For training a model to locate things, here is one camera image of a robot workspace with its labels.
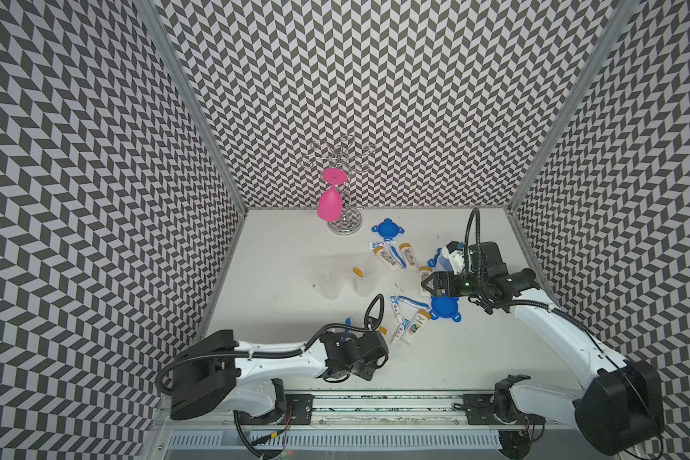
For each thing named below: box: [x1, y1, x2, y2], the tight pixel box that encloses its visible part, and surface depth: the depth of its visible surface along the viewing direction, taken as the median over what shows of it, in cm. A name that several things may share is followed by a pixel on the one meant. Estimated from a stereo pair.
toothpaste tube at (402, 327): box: [394, 316, 412, 341], surface depth 88 cm
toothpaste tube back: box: [368, 240, 398, 251], surface depth 107 cm
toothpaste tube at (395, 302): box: [388, 294, 405, 324], surface depth 93 cm
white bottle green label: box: [401, 308, 433, 345], surface depth 86 cm
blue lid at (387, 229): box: [370, 217, 405, 242], surface depth 114 cm
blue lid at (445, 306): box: [429, 293, 462, 322], surface depth 93 cm
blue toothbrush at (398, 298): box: [390, 295, 431, 310], surface depth 95 cm
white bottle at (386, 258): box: [372, 245, 401, 273], surface depth 104 cm
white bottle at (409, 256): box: [398, 242, 420, 272], surface depth 104 cm
